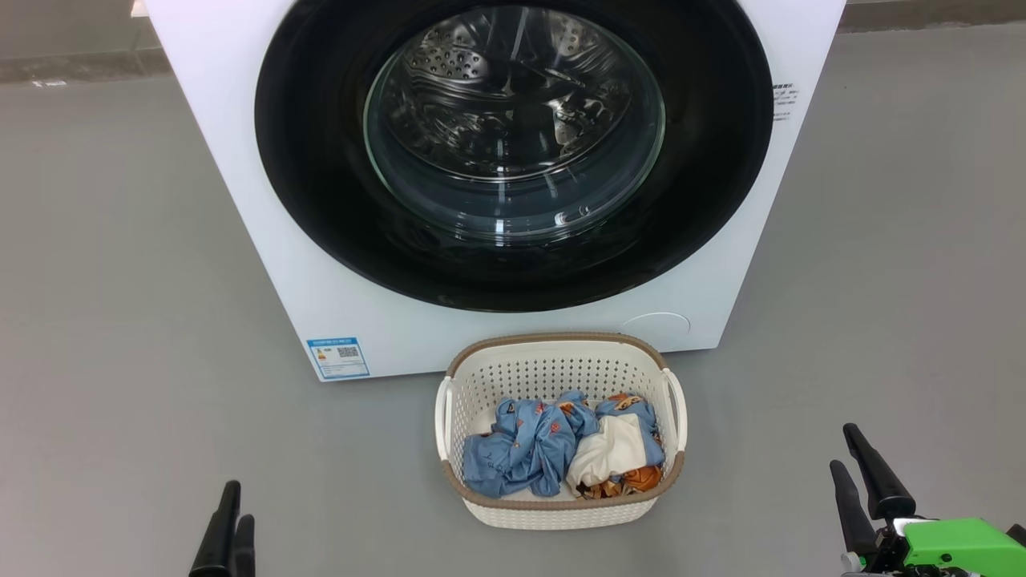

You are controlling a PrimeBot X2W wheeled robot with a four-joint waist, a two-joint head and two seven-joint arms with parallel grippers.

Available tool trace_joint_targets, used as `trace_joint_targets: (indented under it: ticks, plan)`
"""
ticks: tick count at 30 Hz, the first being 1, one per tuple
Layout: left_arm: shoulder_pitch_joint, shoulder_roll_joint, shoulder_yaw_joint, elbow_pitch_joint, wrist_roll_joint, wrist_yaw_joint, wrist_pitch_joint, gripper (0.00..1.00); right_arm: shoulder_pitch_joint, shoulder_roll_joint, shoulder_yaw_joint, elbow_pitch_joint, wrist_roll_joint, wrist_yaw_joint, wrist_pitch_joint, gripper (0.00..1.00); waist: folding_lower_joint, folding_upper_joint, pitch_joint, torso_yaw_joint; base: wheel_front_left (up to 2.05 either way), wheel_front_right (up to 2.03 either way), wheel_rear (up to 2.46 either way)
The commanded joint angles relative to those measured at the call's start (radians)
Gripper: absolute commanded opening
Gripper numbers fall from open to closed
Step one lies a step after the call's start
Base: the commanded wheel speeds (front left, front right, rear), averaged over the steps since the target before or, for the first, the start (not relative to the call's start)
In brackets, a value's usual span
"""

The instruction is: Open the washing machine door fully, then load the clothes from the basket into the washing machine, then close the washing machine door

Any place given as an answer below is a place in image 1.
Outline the white front-load washing machine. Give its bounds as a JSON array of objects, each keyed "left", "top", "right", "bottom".
[{"left": 144, "top": 0, "right": 847, "bottom": 382}]

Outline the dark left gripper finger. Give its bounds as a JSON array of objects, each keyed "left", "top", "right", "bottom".
[
  {"left": 189, "top": 481, "right": 241, "bottom": 577},
  {"left": 232, "top": 514, "right": 256, "bottom": 577}
]

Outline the cream perforated laundry basket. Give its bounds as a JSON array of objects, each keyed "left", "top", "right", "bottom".
[{"left": 434, "top": 333, "right": 689, "bottom": 531}]

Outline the round white filter cover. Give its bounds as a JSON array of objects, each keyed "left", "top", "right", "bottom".
[{"left": 621, "top": 313, "right": 691, "bottom": 349}]

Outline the blue printed garment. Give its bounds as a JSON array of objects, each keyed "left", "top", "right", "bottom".
[{"left": 463, "top": 390, "right": 600, "bottom": 499}]

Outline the cream and blue garment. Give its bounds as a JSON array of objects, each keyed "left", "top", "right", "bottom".
[{"left": 566, "top": 393, "right": 666, "bottom": 499}]

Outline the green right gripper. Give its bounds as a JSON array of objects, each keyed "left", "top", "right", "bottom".
[{"left": 830, "top": 423, "right": 1026, "bottom": 577}]

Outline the black round glass washer door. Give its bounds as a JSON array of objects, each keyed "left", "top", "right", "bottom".
[{"left": 255, "top": 0, "right": 775, "bottom": 313}]

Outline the blue energy label sticker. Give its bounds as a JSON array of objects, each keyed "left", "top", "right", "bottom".
[{"left": 307, "top": 337, "right": 371, "bottom": 381}]

